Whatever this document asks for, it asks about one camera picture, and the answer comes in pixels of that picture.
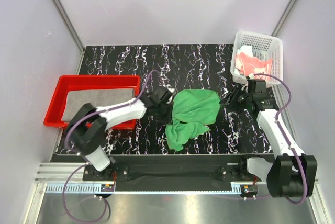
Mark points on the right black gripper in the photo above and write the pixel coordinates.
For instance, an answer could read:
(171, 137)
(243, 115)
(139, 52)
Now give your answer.
(230, 99)

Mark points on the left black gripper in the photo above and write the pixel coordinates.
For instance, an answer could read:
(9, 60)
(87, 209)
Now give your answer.
(168, 119)

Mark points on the green towel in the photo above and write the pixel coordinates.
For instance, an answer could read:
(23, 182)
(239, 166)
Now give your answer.
(192, 113)

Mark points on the grey towel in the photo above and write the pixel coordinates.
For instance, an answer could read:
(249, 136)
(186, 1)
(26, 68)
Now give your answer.
(96, 97)

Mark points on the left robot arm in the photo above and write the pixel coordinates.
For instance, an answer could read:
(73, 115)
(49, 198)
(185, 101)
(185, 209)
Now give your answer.
(87, 129)

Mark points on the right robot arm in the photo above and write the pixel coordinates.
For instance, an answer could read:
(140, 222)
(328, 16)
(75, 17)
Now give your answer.
(292, 174)

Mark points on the pink towel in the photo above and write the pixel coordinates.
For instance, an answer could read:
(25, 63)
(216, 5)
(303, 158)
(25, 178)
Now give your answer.
(246, 65)

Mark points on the white plastic basket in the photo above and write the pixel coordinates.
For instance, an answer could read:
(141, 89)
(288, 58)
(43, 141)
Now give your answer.
(264, 47)

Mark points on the white towel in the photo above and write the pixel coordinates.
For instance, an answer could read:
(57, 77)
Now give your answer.
(245, 49)

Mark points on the red plastic tray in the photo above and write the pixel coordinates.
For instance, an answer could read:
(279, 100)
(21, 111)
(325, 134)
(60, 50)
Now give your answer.
(69, 83)

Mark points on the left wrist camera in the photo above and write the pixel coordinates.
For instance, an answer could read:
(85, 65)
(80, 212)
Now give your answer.
(172, 93)

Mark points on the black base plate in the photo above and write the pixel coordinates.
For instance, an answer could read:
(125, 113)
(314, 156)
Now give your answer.
(203, 173)

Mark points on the right aluminium frame post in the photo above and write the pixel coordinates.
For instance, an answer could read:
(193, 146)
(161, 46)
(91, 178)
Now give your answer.
(284, 17)

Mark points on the aluminium frame post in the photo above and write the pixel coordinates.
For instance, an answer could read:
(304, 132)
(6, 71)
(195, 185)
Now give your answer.
(67, 22)
(284, 17)

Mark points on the left aluminium frame post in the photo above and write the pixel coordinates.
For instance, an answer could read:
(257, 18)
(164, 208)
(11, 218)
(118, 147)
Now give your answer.
(67, 22)

